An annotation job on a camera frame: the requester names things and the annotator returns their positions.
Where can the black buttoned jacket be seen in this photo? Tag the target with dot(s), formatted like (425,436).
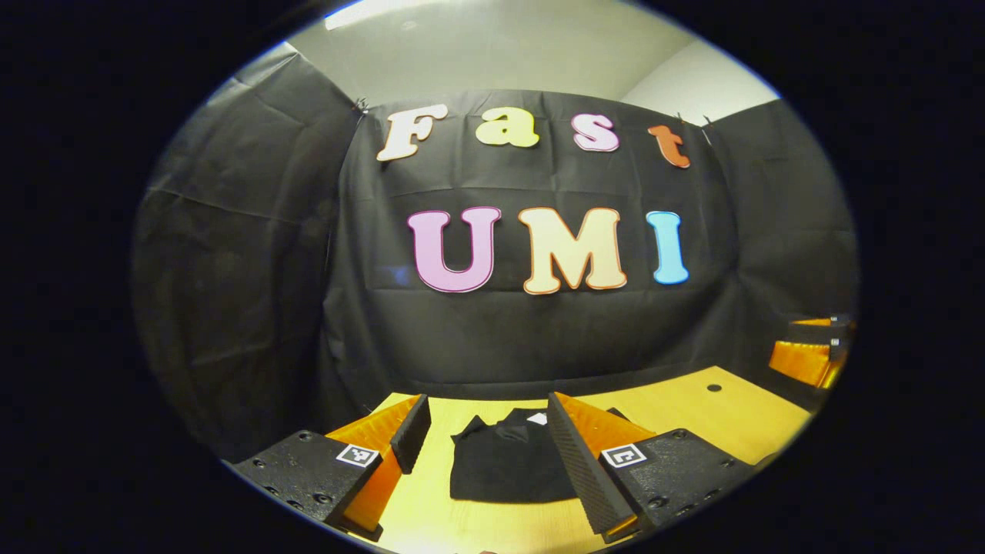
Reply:
(500,462)

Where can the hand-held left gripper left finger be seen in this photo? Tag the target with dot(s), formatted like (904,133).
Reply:
(410,432)

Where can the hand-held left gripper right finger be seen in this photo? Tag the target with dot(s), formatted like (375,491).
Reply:
(581,462)

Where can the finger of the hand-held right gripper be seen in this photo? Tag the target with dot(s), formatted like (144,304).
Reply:
(804,362)
(819,331)

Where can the black backdrop cloth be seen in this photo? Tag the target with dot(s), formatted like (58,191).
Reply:
(539,338)

